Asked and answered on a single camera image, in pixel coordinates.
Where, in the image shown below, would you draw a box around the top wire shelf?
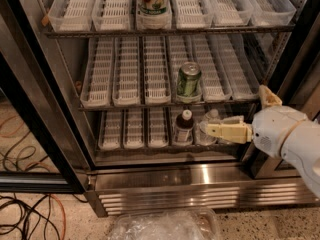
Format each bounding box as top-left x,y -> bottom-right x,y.
44,25 -> 295,39

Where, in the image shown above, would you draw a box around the green soda can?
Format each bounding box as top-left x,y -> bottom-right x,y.
177,62 -> 201,103

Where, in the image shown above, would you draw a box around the middle wire shelf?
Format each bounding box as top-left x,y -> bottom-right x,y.
78,98 -> 260,112

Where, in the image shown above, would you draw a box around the black cables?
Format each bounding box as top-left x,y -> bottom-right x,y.
0,130 -> 88,240

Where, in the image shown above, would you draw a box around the wire shelf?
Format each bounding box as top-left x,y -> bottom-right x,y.
44,25 -> 295,39
78,98 -> 260,112
97,144 -> 240,154

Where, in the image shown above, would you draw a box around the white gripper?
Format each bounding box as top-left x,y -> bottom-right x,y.
205,85 -> 308,158

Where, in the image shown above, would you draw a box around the open glass fridge door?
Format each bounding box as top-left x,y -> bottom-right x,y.
1,0 -> 92,193

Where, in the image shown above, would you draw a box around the bottom wire shelf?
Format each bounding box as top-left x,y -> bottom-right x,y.
97,144 -> 240,154

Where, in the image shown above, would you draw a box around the orange cable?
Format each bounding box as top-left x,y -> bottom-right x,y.
0,113 -> 67,240

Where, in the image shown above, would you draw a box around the clear plastic bin on floor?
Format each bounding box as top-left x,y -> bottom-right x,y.
107,208 -> 222,240

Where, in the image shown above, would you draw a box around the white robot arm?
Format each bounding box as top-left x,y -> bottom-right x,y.
200,85 -> 320,197

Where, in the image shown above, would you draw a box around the dark juice bottle white cap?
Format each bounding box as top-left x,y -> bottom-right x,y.
174,109 -> 194,143

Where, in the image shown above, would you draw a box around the clear water bottle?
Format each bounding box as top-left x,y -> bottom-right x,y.
199,109 -> 220,146

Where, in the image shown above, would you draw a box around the stainless steel fridge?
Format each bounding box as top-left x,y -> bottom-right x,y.
2,0 -> 319,216

